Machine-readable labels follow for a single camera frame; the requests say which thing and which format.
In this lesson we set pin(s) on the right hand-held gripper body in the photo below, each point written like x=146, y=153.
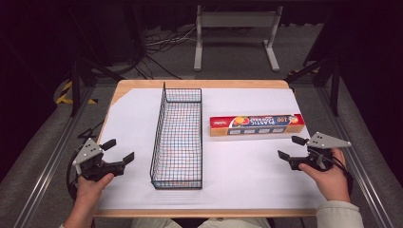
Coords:
x=320, y=141

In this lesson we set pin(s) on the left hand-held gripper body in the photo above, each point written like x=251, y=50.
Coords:
x=90, y=155

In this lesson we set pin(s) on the red plastic wrap box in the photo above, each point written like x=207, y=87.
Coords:
x=256, y=125

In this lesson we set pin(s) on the person's left hand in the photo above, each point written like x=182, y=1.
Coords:
x=88, y=191

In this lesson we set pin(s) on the person's right hand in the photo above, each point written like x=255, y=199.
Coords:
x=332, y=183

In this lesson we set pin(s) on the white paper sheet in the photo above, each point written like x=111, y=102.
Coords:
x=247, y=171

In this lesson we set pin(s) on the black metal stand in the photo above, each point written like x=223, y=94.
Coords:
x=76, y=85
x=334, y=85

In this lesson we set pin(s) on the yellow black hazard tape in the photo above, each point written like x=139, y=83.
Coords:
x=65, y=95

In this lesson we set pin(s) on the aluminium rail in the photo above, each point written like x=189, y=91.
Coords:
x=47, y=167
x=358, y=164

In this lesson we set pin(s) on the grey metal stand frame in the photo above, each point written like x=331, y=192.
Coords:
x=237, y=19

